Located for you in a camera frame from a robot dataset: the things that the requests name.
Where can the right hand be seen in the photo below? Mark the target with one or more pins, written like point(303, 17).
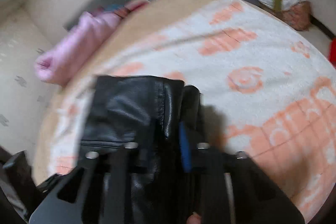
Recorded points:
point(194, 219)

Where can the white orange patterned blanket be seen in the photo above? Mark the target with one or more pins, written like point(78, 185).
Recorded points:
point(274, 91)

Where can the white wardrobe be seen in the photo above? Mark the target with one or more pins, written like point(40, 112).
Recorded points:
point(24, 99)

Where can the white bag of clothes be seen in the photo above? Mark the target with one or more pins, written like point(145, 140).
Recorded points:
point(295, 13)

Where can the black leather jacket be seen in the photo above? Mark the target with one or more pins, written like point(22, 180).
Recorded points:
point(145, 130)

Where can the red pink pillow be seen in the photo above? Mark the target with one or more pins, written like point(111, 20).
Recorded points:
point(130, 7)

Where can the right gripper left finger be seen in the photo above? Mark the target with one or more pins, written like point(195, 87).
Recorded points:
point(86, 187)

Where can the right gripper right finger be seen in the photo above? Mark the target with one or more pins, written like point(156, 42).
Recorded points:
point(224, 188)

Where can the pink rolled quilt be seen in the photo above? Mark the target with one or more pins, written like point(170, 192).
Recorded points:
point(60, 64)

